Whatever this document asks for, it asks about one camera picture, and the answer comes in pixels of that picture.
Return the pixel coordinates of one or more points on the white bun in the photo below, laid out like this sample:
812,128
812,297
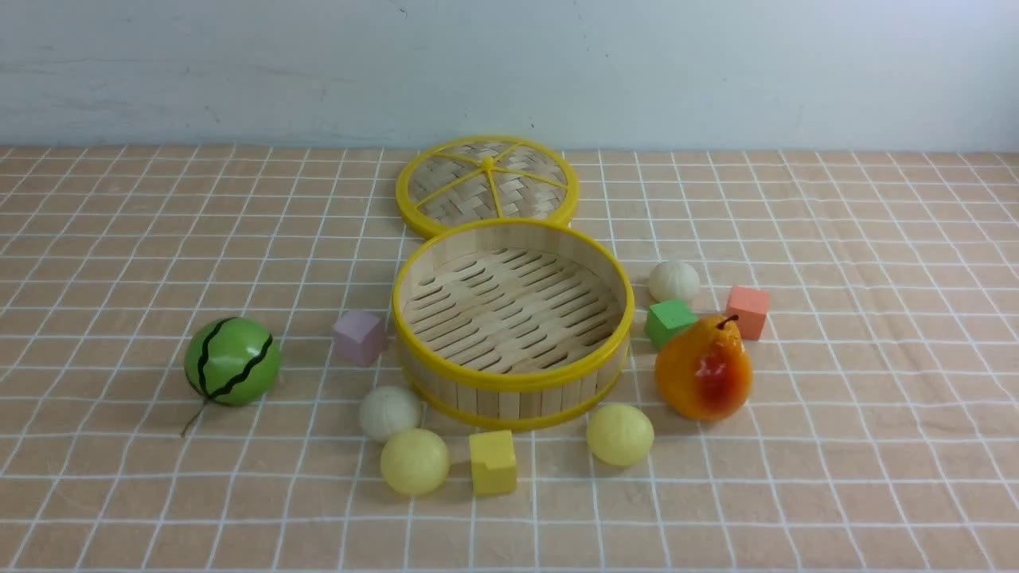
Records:
674,280
388,410

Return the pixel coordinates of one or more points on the yellow bun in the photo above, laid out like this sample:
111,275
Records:
415,462
620,435

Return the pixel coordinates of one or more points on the bamboo steamer tray yellow rim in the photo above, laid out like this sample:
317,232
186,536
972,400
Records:
512,324

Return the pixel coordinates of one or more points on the woven bamboo steamer lid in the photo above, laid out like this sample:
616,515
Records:
485,177

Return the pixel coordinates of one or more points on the pink wooden cube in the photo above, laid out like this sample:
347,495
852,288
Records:
359,336

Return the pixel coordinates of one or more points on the green wooden cube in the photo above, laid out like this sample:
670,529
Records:
666,319

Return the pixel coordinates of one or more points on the yellow wooden block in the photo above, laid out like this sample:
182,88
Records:
493,463

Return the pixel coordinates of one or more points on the orange toy pear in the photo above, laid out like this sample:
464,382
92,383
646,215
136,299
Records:
705,373

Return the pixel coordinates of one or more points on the orange-red wooden cube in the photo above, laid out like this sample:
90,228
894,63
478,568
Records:
751,306

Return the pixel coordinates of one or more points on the green toy watermelon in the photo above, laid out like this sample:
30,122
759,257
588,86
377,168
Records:
231,362

